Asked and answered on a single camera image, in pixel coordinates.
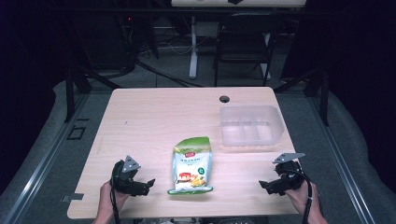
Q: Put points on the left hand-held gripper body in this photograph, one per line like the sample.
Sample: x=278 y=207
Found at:
x=124 y=180

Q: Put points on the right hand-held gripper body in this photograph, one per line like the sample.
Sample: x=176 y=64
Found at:
x=288 y=174

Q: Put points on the green and white snack bag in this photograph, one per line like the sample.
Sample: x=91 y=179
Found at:
x=191 y=165

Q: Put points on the clear plastic container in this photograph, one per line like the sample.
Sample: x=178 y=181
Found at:
x=249 y=124

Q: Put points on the person's left hand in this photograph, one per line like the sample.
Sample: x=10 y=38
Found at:
x=107 y=196

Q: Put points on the person's right hand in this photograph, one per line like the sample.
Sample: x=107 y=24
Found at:
x=300 y=197

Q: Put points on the grey tape strip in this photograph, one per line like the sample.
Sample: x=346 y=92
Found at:
x=73 y=197

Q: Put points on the black metal stand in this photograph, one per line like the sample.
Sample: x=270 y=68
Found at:
x=317 y=87
x=73 y=87

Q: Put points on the white desk leg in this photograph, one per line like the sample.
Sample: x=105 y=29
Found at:
x=193 y=53

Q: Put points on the black folding chair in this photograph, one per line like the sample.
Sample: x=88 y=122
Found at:
x=246 y=40

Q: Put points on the white desk top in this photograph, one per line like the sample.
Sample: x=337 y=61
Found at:
x=236 y=2

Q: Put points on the metal floor rail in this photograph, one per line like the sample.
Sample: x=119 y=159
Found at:
x=40 y=174
x=339 y=155

